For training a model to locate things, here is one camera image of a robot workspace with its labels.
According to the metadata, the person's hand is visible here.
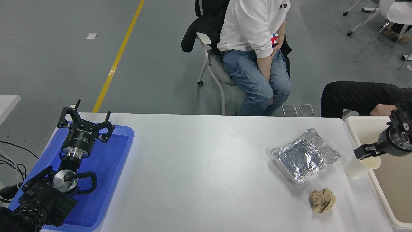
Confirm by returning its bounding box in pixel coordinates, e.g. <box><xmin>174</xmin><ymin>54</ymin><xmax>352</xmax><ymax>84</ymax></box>
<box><xmin>370</xmin><ymin>104</ymin><xmax>397</xmax><ymax>116</ymax></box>

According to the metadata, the black cable plug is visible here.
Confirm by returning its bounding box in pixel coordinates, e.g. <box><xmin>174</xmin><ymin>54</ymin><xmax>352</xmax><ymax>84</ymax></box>
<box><xmin>0</xmin><ymin>182</ymin><xmax>23</xmax><ymax>199</ymax></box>

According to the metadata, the white side table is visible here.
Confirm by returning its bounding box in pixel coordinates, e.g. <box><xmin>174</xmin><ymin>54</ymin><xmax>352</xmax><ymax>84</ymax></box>
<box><xmin>0</xmin><ymin>95</ymin><xmax>21</xmax><ymax>126</ymax></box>

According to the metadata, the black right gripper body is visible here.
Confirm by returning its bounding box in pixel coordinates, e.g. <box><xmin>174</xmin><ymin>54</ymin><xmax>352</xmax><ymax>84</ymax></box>
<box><xmin>379</xmin><ymin>124</ymin><xmax>412</xmax><ymax>157</ymax></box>

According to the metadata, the white paper cup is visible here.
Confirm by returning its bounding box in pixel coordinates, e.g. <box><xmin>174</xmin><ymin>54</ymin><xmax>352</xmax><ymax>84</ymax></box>
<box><xmin>345</xmin><ymin>154</ymin><xmax>382</xmax><ymax>179</ymax></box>

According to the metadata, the white chair leg with caster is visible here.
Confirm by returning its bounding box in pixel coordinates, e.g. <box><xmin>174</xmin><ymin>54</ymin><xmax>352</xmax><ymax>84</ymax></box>
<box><xmin>343</xmin><ymin>0</ymin><xmax>366</xmax><ymax>16</ymax></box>

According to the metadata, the person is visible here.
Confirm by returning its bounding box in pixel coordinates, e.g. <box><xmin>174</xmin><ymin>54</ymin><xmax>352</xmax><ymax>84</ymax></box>
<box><xmin>321</xmin><ymin>81</ymin><xmax>412</xmax><ymax>118</ymax></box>
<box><xmin>217</xmin><ymin>0</ymin><xmax>292</xmax><ymax>116</ymax></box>
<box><xmin>383</xmin><ymin>23</ymin><xmax>412</xmax><ymax>43</ymax></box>

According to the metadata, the person's left hand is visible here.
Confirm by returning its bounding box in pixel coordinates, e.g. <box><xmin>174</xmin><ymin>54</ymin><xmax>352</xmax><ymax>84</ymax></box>
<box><xmin>272</xmin><ymin>32</ymin><xmax>286</xmax><ymax>58</ymax></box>

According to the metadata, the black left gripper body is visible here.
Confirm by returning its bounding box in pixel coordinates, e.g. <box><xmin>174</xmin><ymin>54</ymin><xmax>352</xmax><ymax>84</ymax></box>
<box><xmin>62</xmin><ymin>124</ymin><xmax>98</xmax><ymax>154</ymax></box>

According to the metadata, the crumpled tan paper ball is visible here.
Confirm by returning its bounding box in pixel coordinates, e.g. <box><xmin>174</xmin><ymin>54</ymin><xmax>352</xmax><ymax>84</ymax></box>
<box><xmin>310</xmin><ymin>188</ymin><xmax>337</xmax><ymax>214</ymax></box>

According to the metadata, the large pale bin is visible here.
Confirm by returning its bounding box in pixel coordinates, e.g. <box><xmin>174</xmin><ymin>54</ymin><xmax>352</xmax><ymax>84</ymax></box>
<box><xmin>345</xmin><ymin>115</ymin><xmax>412</xmax><ymax>231</ymax></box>

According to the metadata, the silver foil tray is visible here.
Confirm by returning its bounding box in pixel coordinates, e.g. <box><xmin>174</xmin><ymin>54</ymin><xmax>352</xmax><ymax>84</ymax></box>
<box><xmin>271</xmin><ymin>128</ymin><xmax>340</xmax><ymax>185</ymax></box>

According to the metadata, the white plastic chair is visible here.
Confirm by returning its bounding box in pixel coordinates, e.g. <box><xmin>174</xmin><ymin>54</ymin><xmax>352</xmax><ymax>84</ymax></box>
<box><xmin>347</xmin><ymin>0</ymin><xmax>412</xmax><ymax>70</ymax></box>

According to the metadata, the thin black cable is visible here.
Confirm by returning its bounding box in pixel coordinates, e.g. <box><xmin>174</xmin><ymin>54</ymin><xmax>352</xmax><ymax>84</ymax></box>
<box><xmin>0</xmin><ymin>141</ymin><xmax>39</xmax><ymax>159</ymax></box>

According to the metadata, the looped black cable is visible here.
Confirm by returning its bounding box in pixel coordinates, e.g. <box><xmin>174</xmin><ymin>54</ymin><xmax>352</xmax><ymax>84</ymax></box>
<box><xmin>0</xmin><ymin>155</ymin><xmax>28</xmax><ymax>181</ymax></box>

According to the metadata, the blue plastic tray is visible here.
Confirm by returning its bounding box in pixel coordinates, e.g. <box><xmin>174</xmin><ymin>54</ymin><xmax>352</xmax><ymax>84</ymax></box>
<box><xmin>8</xmin><ymin>122</ymin><xmax>134</xmax><ymax>232</ymax></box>

